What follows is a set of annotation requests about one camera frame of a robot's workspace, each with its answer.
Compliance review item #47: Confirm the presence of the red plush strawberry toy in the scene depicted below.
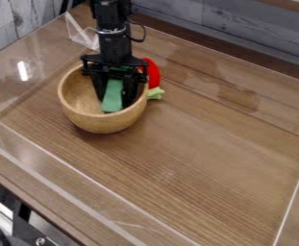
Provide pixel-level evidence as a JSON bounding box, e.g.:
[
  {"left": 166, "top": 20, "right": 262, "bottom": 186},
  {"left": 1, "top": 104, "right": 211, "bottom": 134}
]
[{"left": 143, "top": 58, "right": 164, "bottom": 100}]

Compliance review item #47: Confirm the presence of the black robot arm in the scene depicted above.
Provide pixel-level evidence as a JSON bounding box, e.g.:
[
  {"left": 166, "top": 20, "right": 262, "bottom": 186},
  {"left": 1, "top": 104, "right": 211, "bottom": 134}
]
[{"left": 82, "top": 0, "right": 150, "bottom": 113}]

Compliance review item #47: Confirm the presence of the clear acrylic tray wall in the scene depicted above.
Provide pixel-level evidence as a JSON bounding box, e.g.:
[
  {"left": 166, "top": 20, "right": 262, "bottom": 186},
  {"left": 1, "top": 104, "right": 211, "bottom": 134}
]
[{"left": 0, "top": 121, "right": 199, "bottom": 246}]

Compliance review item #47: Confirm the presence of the black table clamp mount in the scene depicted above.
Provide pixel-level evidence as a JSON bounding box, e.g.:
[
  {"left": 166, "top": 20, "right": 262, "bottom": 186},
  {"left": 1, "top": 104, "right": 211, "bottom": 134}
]
[{"left": 12, "top": 203, "right": 59, "bottom": 246}]

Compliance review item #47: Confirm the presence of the brown wooden bowl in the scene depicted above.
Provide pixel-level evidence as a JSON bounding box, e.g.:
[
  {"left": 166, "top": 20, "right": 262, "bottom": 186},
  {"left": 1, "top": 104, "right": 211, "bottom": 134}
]
[{"left": 56, "top": 63, "right": 150, "bottom": 135}]

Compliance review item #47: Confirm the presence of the green rectangular block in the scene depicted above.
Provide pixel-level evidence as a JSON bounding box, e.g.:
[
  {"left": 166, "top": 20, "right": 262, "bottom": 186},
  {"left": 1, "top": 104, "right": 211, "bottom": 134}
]
[{"left": 102, "top": 79, "right": 123, "bottom": 113}]

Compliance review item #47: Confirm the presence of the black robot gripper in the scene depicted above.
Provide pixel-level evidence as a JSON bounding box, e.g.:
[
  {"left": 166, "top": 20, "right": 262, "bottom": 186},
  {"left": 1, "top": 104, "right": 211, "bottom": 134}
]
[{"left": 82, "top": 28, "right": 150, "bottom": 108}]

